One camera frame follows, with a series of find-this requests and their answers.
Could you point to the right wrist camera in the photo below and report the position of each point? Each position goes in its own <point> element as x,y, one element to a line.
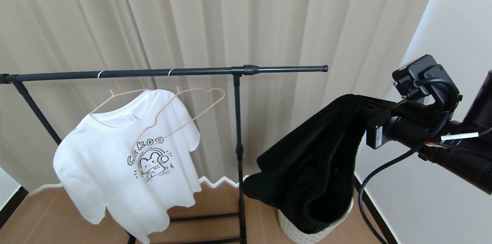
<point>421,73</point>

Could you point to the white printed t-shirt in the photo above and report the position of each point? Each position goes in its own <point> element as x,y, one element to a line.
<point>115,182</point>

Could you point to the white laundry basket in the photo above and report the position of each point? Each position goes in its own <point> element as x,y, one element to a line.
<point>296,234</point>

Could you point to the beige curtain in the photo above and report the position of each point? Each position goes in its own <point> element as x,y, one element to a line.
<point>269,13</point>

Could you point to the black clothes rack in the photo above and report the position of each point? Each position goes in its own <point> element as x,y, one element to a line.
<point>153,72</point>

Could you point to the black garment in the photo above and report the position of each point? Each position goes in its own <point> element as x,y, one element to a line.
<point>315,167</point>

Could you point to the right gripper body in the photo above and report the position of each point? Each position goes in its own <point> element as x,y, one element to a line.
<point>399,130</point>

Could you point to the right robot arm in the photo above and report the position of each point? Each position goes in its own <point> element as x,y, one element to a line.
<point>469,159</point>

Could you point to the pink clothes hanger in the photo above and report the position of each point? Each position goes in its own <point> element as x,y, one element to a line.
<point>215,103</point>
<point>115,96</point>

